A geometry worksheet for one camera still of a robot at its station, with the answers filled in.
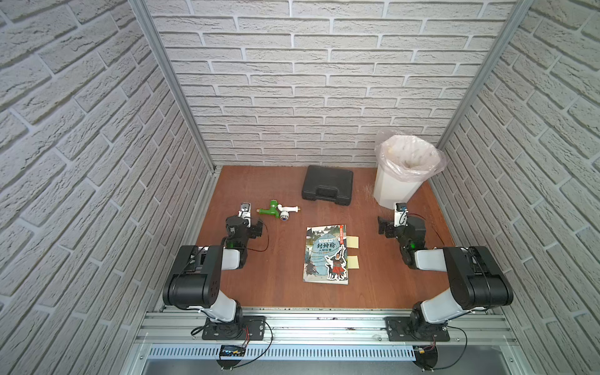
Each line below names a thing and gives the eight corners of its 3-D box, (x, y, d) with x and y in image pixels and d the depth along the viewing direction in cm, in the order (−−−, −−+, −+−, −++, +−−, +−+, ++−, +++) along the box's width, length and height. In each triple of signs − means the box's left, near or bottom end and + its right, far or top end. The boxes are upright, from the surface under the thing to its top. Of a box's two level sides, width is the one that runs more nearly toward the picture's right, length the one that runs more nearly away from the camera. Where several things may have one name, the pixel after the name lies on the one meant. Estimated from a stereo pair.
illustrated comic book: (303, 283, 85) (303, 280, 82) (304, 229, 99) (304, 224, 96) (350, 284, 85) (351, 280, 82) (344, 229, 100) (345, 224, 96)
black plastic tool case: (300, 200, 109) (300, 193, 104) (307, 171, 121) (307, 164, 116) (350, 207, 107) (351, 200, 102) (351, 177, 119) (353, 169, 114)
